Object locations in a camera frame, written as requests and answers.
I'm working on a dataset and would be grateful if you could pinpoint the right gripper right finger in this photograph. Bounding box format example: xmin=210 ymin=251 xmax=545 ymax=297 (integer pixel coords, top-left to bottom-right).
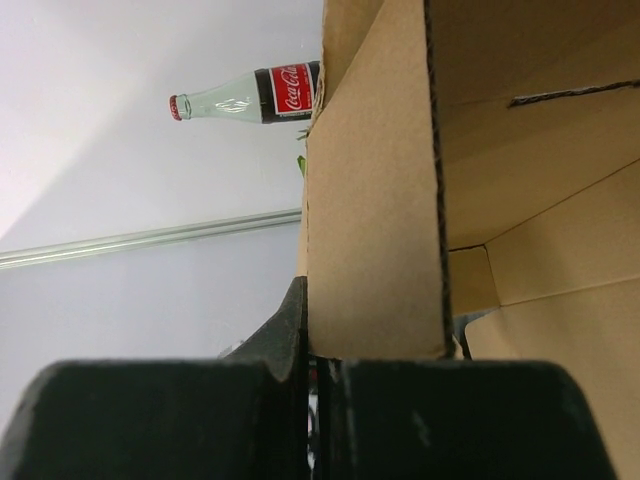
xmin=318 ymin=360 xmax=616 ymax=479

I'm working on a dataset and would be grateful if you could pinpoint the large cardboard box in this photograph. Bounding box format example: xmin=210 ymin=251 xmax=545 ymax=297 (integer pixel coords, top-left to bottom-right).
xmin=299 ymin=1 xmax=639 ymax=479

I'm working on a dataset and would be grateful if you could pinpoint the large green leaf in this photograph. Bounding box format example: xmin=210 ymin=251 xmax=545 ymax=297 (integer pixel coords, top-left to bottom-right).
xmin=296 ymin=127 xmax=311 ymax=177

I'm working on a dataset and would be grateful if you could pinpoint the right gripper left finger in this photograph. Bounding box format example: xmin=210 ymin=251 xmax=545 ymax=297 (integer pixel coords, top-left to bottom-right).
xmin=1 ymin=277 xmax=310 ymax=479

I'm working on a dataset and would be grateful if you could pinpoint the aluminium frame rail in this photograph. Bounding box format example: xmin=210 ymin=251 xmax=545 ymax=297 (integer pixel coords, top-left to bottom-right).
xmin=1 ymin=209 xmax=302 ymax=270

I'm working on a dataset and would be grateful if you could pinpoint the cola glass bottle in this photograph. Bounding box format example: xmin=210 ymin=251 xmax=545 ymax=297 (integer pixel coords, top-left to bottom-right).
xmin=169 ymin=61 xmax=320 ymax=124

